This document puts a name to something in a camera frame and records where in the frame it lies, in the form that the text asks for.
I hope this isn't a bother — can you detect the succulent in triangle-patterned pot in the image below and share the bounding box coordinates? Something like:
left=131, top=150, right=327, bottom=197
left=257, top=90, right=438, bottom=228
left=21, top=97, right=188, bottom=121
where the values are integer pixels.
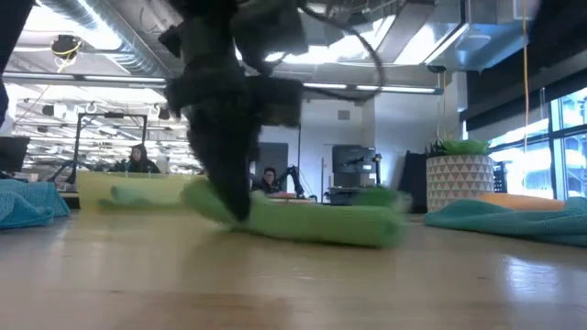
left=425, top=138, right=496, bottom=214

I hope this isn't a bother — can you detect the orange microfiber towel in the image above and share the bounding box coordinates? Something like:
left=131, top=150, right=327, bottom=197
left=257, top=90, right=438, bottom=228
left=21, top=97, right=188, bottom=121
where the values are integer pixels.
left=476, top=192, right=568, bottom=213

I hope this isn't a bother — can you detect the long ceiling light bar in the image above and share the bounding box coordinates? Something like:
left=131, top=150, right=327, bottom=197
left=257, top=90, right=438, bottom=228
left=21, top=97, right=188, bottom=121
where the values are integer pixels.
left=0, top=71, right=445, bottom=96

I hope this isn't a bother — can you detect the black metal frame rig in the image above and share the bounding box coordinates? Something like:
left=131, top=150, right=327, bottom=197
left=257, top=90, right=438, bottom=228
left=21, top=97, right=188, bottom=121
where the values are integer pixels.
left=72, top=113, right=149, bottom=183

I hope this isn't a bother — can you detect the yellow plastic bin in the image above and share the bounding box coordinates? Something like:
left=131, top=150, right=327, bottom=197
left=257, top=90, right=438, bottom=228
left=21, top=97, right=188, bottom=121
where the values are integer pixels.
left=75, top=170, right=207, bottom=214

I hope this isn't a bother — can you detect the person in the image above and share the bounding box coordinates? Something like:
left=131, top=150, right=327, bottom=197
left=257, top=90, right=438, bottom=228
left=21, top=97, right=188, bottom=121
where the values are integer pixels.
left=250, top=166, right=280, bottom=193
left=122, top=143, right=162, bottom=174

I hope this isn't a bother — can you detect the black cabinet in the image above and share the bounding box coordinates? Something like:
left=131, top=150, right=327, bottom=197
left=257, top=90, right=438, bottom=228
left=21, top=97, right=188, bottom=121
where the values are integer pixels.
left=331, top=145, right=383, bottom=205

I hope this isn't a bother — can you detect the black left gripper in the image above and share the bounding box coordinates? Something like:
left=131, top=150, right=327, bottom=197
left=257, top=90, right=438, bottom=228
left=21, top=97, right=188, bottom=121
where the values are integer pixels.
left=158, top=0, right=308, bottom=221

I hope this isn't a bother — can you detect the black ceiling dome fixture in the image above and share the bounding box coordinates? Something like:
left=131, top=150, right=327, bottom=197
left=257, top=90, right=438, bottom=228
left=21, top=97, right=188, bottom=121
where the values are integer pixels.
left=49, top=34, right=84, bottom=61

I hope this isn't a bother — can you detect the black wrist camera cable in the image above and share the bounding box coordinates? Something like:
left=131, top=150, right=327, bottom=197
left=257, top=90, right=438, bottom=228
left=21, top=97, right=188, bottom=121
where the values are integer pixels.
left=296, top=3, right=387, bottom=101

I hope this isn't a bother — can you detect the black chair back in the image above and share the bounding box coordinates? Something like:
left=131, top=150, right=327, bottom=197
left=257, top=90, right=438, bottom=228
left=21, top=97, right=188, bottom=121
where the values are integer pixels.
left=398, top=150, right=430, bottom=193

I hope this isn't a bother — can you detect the teal microfiber towel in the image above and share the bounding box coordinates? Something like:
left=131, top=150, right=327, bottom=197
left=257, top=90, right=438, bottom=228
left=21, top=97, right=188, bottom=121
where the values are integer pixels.
left=424, top=196, right=587, bottom=248

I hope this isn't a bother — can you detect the yellow hanging cable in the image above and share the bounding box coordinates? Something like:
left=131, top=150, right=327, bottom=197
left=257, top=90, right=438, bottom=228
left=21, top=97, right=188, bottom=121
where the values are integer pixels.
left=522, top=0, right=530, bottom=152

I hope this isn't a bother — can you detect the green microfiber towel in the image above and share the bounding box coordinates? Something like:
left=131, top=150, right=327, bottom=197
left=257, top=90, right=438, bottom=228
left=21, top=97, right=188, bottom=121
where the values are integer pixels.
left=181, top=178, right=410, bottom=249

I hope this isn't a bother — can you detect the black computer monitor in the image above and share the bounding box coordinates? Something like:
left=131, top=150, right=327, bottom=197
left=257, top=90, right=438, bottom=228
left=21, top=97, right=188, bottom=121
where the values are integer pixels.
left=0, top=136, right=31, bottom=174

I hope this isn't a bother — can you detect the black wire rack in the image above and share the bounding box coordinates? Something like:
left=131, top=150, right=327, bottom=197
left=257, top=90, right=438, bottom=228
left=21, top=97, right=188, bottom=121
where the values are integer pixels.
left=493, top=160, right=509, bottom=200

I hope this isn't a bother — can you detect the light blue microfiber towel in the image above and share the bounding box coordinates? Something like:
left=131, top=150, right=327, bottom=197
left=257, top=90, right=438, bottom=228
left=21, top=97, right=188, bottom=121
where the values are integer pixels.
left=0, top=179, right=72, bottom=231

